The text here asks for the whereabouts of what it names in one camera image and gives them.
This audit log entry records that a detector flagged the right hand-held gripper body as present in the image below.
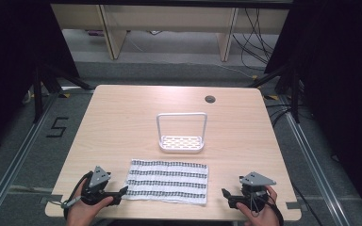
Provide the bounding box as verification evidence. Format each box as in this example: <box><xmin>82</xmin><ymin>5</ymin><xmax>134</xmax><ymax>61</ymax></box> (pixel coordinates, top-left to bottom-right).
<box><xmin>229</xmin><ymin>170</ymin><xmax>277</xmax><ymax>211</ymax></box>

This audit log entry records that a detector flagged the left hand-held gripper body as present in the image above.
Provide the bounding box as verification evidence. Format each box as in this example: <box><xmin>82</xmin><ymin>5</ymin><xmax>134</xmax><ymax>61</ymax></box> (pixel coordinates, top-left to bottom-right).
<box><xmin>80</xmin><ymin>165</ymin><xmax>123</xmax><ymax>207</ymax></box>

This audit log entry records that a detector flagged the white striped dish towel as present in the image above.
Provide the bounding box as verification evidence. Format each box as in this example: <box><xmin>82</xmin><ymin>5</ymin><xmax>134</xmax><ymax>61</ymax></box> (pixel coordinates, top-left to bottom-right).
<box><xmin>122</xmin><ymin>158</ymin><xmax>209</xmax><ymax>206</ymax></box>

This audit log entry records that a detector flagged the person's right hand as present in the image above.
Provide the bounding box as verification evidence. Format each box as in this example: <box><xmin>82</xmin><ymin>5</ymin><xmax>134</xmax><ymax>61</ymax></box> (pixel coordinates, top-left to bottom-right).
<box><xmin>235</xmin><ymin>185</ymin><xmax>281</xmax><ymax>226</ymax></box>

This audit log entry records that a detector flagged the person's left hand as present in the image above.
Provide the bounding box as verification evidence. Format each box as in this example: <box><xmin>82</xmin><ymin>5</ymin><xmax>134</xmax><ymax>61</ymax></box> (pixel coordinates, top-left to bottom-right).
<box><xmin>65</xmin><ymin>179</ymin><xmax>115</xmax><ymax>226</ymax></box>

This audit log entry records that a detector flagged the white towel rack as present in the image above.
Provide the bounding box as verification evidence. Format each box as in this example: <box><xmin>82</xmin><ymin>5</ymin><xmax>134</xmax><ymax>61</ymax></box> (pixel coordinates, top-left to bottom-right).
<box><xmin>156</xmin><ymin>112</ymin><xmax>208</xmax><ymax>154</ymax></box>

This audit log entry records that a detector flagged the black metal stand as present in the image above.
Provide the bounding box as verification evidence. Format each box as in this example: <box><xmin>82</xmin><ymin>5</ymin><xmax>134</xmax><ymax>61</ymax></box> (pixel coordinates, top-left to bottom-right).
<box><xmin>30</xmin><ymin>61</ymin><xmax>94</xmax><ymax>124</ymax></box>
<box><xmin>247</xmin><ymin>61</ymin><xmax>304</xmax><ymax>124</ymax></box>

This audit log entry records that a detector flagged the black curtain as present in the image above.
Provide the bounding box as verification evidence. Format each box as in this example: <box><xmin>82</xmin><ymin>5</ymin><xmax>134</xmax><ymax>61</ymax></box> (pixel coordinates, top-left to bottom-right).
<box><xmin>263</xmin><ymin>0</ymin><xmax>362</xmax><ymax>218</ymax></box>
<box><xmin>0</xmin><ymin>0</ymin><xmax>81</xmax><ymax>158</ymax></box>

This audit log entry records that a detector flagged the beige wooden desk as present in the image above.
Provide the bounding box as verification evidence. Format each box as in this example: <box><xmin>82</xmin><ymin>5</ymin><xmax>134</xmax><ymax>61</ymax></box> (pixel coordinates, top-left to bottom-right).
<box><xmin>50</xmin><ymin>3</ymin><xmax>290</xmax><ymax>62</ymax></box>

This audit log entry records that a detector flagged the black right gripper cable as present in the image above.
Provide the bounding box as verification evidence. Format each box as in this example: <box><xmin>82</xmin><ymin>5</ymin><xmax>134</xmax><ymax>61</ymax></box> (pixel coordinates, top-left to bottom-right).
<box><xmin>248</xmin><ymin>186</ymin><xmax>286</xmax><ymax>226</ymax></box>

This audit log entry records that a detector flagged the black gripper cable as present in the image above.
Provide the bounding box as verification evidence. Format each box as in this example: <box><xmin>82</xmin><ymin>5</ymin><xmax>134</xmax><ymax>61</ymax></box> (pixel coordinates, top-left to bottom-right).
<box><xmin>50</xmin><ymin>170</ymin><xmax>94</xmax><ymax>221</ymax></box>
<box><xmin>248</xmin><ymin>186</ymin><xmax>286</xmax><ymax>226</ymax></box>

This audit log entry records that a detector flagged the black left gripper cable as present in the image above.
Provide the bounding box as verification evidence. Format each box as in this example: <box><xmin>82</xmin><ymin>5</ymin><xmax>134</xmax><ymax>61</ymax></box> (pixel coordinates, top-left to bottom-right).
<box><xmin>50</xmin><ymin>170</ymin><xmax>94</xmax><ymax>221</ymax></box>

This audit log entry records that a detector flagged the aluminium floor rail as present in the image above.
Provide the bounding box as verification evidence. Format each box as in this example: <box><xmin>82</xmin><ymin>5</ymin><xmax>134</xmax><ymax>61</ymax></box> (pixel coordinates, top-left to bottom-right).
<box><xmin>279</xmin><ymin>93</ymin><xmax>354</xmax><ymax>226</ymax></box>
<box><xmin>0</xmin><ymin>92</ymin><xmax>59</xmax><ymax>226</ymax></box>

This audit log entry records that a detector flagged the bundle of black cables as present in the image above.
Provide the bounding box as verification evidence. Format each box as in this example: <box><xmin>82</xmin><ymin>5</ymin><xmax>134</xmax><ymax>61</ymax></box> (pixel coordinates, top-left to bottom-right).
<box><xmin>231</xmin><ymin>8</ymin><xmax>276</xmax><ymax>70</ymax></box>

